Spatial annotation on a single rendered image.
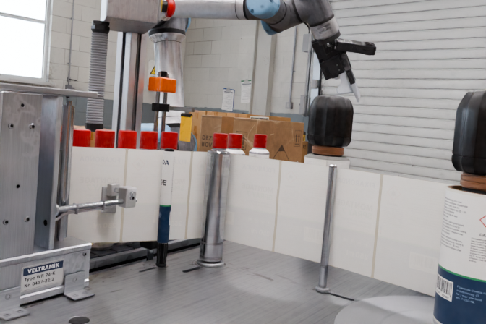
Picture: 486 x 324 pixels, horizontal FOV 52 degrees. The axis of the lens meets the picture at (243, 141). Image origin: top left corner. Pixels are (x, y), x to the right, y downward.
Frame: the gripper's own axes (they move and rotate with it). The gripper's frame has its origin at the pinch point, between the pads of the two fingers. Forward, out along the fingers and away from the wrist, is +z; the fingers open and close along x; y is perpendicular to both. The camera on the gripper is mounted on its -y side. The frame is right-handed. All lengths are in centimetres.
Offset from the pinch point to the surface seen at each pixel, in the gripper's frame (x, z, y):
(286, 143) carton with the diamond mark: -12.6, 13.1, 29.3
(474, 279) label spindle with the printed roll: 101, -17, -7
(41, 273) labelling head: 99, -32, 40
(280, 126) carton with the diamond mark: -11.7, 6.0, 28.1
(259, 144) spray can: 32.5, -9.6, 25.8
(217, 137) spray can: 45, -20, 30
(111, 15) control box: 56, -54, 34
